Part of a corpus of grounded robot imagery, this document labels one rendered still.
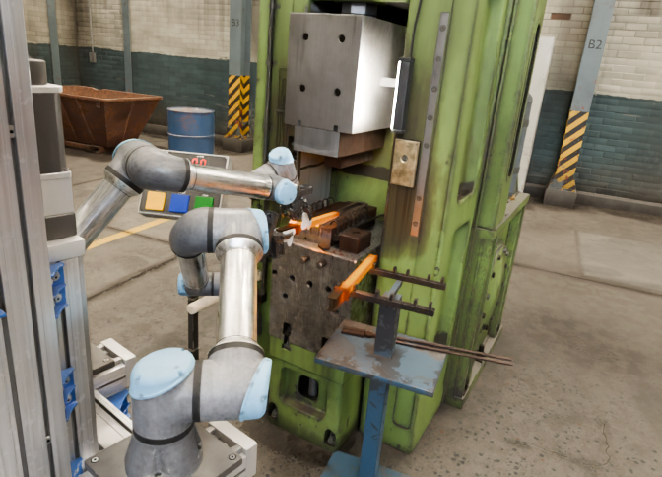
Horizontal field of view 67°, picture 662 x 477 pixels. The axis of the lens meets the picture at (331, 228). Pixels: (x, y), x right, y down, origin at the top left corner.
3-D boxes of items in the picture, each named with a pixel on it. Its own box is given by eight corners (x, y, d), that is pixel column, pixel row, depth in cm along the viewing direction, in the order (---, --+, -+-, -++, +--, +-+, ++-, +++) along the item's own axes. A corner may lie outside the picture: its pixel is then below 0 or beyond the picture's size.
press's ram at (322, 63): (372, 137, 178) (386, 15, 165) (284, 123, 195) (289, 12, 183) (416, 129, 213) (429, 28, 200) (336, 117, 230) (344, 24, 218)
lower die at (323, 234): (330, 247, 198) (331, 227, 195) (288, 236, 207) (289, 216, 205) (375, 223, 233) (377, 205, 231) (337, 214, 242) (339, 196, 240)
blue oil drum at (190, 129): (195, 186, 621) (195, 113, 593) (158, 178, 642) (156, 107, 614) (224, 178, 673) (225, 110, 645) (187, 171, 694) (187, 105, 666)
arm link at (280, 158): (261, 154, 168) (281, 142, 171) (269, 179, 175) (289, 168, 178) (274, 163, 163) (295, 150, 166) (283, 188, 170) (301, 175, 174)
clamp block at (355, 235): (357, 254, 193) (359, 238, 191) (338, 249, 197) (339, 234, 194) (370, 246, 203) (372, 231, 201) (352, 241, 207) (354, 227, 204)
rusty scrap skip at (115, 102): (107, 160, 721) (103, 99, 694) (16, 142, 788) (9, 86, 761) (165, 150, 827) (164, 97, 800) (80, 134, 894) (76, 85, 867)
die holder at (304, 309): (345, 365, 201) (356, 261, 187) (268, 334, 218) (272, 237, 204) (399, 311, 247) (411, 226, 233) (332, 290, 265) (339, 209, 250)
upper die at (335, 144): (337, 158, 187) (340, 132, 184) (293, 150, 196) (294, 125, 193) (383, 146, 222) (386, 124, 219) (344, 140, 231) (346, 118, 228)
